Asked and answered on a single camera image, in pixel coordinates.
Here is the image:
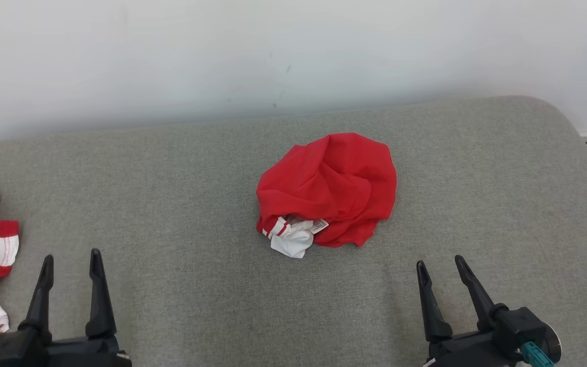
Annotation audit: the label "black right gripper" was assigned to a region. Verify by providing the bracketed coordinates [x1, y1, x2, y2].
[416, 255, 517, 367]

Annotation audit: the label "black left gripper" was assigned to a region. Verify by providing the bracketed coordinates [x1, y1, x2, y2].
[0, 248, 132, 367]

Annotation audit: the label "red t-shirt white sleeves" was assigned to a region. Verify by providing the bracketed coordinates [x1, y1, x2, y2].
[256, 132, 397, 259]

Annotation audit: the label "grey fabric sofa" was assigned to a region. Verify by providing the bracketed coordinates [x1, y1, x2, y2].
[0, 96, 587, 367]

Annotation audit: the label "teal plug camera cable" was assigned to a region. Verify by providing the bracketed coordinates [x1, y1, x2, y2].
[520, 342, 555, 367]

